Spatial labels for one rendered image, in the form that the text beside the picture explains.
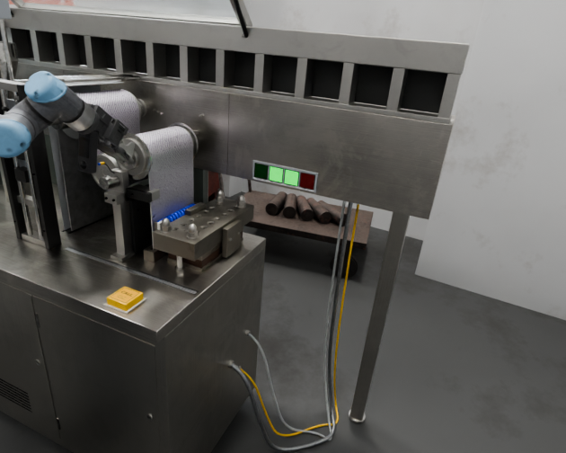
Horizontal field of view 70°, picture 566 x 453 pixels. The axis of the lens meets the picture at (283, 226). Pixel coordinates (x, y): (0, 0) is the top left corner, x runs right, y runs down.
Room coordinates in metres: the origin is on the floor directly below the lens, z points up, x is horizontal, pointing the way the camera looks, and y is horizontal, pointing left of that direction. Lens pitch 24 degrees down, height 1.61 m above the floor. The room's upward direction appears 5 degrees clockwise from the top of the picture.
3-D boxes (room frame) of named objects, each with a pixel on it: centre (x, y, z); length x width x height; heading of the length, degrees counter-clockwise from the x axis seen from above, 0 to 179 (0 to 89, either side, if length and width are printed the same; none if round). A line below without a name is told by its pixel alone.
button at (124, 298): (0.95, 0.43, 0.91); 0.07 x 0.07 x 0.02; 69
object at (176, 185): (1.32, 0.39, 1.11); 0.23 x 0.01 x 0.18; 159
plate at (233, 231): (1.29, 0.18, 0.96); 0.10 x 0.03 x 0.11; 159
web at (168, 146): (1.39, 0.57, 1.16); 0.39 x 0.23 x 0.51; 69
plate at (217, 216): (1.31, 0.27, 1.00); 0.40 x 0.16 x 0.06; 159
